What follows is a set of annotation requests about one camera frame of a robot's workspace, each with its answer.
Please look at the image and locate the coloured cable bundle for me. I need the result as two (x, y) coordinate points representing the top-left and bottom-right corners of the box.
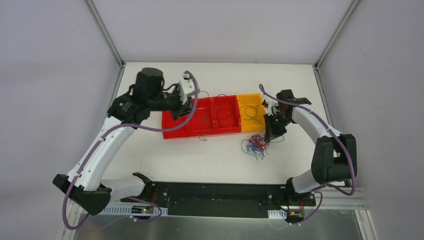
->
(241, 133), (286, 162)

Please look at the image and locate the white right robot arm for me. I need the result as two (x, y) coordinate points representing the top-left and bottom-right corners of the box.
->
(259, 85), (357, 205)

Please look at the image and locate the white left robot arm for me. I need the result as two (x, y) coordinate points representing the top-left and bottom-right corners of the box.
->
(53, 67), (200, 216)

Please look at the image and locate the yellow plastic bin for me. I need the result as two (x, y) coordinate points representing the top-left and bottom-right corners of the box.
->
(236, 93), (266, 133)

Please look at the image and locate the left red plastic bin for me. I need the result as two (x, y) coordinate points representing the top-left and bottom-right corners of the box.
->
(161, 98), (191, 140)

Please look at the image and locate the red plastic bin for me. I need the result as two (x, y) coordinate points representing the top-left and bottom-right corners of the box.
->
(161, 98), (191, 140)
(186, 97), (216, 137)
(212, 94), (241, 135)

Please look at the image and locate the middle red plastic bin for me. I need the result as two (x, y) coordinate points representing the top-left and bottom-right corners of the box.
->
(186, 97), (216, 137)

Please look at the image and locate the right red plastic bin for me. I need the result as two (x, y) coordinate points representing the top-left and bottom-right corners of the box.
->
(212, 94), (241, 135)

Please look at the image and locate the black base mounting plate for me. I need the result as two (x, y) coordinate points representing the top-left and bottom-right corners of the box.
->
(122, 181), (316, 219)

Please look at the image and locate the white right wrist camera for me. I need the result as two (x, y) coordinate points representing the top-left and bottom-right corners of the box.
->
(262, 99), (281, 116)

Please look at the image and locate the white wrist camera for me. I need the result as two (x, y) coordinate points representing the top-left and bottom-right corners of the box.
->
(262, 99), (281, 116)
(178, 73), (198, 104)

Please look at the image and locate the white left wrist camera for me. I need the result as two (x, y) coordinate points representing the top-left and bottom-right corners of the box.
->
(178, 73), (198, 104)

